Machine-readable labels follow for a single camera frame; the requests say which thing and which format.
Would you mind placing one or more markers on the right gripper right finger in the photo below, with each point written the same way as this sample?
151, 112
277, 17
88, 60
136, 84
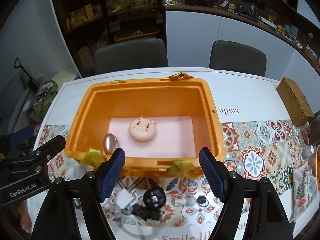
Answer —
267, 218

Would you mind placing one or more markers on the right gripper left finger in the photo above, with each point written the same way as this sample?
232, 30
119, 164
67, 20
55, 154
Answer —
92, 190

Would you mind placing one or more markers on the small black ring object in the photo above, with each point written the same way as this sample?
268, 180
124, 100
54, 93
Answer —
202, 201

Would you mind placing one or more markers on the white square adapter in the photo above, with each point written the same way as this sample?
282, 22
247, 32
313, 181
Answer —
123, 198

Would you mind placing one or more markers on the black clip object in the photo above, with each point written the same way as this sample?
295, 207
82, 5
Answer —
145, 213

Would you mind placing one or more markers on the silver metallic egg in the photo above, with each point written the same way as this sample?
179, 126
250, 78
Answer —
110, 144

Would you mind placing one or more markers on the black round gadget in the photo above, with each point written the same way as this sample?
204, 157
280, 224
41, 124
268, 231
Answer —
154, 198

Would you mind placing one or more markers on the pink round cartoon toy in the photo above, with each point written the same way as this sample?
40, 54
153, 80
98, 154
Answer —
143, 129

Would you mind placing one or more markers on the floral cloth napkin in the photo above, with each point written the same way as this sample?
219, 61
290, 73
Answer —
304, 190

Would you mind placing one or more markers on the patterned tile table runner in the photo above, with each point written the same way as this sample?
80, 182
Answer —
254, 149

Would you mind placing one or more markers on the white cup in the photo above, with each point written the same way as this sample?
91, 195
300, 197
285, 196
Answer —
306, 153

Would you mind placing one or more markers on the camouflage fabric bundle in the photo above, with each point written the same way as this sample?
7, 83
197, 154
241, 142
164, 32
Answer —
44, 97

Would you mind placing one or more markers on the cork rectangular box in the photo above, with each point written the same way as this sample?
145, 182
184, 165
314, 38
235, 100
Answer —
295, 102

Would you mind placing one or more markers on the pink foam liner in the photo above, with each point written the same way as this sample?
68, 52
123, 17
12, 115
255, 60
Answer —
174, 138

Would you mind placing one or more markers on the orange plastic storage crate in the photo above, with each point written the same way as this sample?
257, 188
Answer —
177, 95

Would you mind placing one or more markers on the right grey dining chair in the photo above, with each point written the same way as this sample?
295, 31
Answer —
237, 57

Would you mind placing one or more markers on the grey dining chair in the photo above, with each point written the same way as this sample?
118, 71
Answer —
237, 57
128, 55

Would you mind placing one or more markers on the dark wooden shelf unit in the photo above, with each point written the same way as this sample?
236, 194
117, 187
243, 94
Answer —
87, 25

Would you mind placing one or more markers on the left grey dining chair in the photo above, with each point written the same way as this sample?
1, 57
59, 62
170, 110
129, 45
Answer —
128, 55

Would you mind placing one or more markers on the black handled trolley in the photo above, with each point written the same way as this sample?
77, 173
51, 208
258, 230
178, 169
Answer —
31, 82

